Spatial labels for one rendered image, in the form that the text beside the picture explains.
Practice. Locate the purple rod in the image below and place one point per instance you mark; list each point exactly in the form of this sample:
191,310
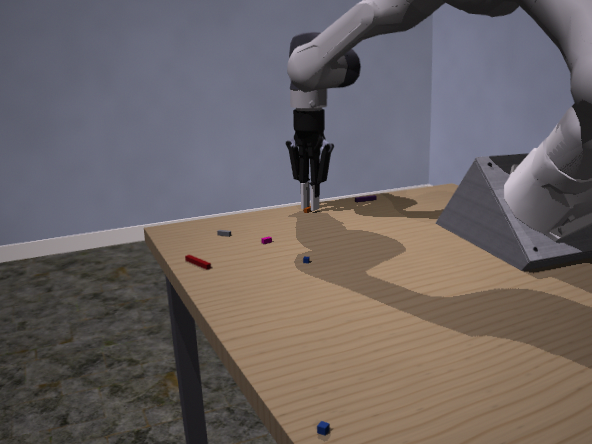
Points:
366,198

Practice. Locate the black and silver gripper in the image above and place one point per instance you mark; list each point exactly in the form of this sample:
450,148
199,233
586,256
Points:
309,146

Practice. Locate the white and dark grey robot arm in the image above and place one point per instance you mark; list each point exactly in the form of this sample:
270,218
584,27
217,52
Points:
549,186

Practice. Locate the red rod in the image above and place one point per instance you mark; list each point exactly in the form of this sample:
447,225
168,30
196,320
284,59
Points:
198,262

